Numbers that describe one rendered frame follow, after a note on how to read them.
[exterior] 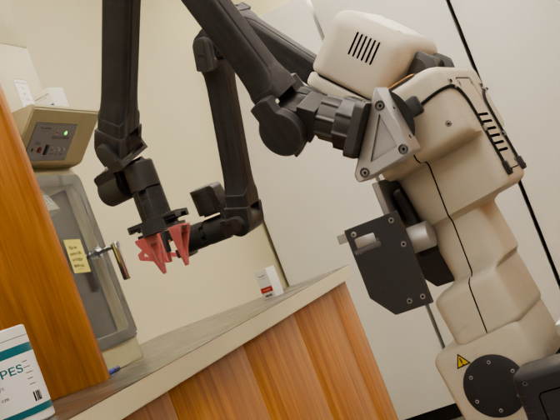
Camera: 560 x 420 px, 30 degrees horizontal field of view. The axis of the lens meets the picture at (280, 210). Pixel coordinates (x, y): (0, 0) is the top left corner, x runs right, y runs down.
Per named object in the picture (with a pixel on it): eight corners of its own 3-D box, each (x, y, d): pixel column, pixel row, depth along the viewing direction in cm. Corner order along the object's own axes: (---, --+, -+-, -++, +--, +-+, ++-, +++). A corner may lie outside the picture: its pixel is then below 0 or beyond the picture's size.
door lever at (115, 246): (113, 285, 238) (108, 286, 236) (99, 246, 239) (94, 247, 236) (133, 277, 237) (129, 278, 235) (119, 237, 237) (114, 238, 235)
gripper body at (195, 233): (165, 231, 228) (195, 219, 226) (182, 227, 237) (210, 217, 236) (176, 259, 227) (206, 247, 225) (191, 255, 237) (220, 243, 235)
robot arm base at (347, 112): (364, 103, 154) (389, 102, 165) (315, 89, 157) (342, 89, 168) (351, 159, 156) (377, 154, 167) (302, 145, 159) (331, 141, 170)
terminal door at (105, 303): (77, 362, 212) (8, 178, 213) (136, 336, 241) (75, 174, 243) (80, 361, 212) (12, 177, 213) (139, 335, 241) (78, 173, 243)
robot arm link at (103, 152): (102, 143, 183) (130, 121, 189) (65, 164, 191) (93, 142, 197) (142, 199, 186) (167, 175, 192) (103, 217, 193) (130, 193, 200)
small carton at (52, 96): (41, 121, 231) (31, 96, 231) (55, 120, 235) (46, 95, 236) (57, 112, 229) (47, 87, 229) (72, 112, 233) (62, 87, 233)
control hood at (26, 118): (2, 170, 213) (-16, 124, 213) (72, 167, 244) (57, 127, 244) (49, 148, 210) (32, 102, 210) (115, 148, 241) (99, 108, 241)
